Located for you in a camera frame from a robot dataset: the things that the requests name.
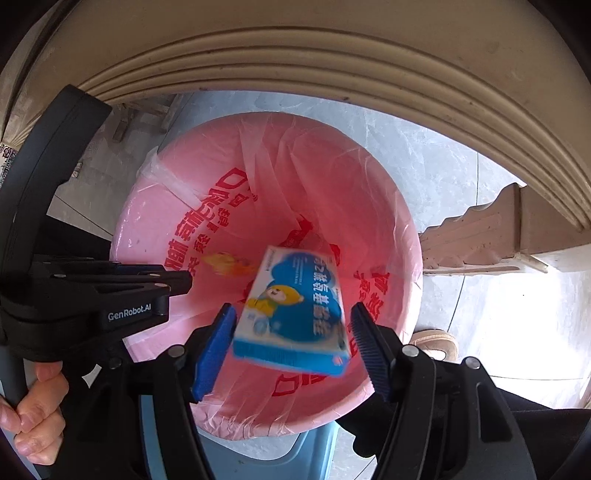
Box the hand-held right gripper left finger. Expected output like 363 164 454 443
65 303 237 480

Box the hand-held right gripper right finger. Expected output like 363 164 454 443
349 302 536 480

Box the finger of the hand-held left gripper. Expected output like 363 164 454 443
34 260 158 280
90 271 193 301

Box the pink trash bin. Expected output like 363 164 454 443
109 111 423 439

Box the blue cartoon medicine box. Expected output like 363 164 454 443
231 246 352 377

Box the person's left hand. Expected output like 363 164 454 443
0 360 65 467

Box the person's pale pink shoe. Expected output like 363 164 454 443
409 329 460 363

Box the translucent red-print bin liner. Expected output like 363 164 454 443
109 111 423 439

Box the wooden stool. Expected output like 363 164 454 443
112 95 172 143

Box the light blue plastic stool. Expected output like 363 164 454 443
139 392 340 480

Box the cream carved table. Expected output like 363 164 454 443
9 0 591 278

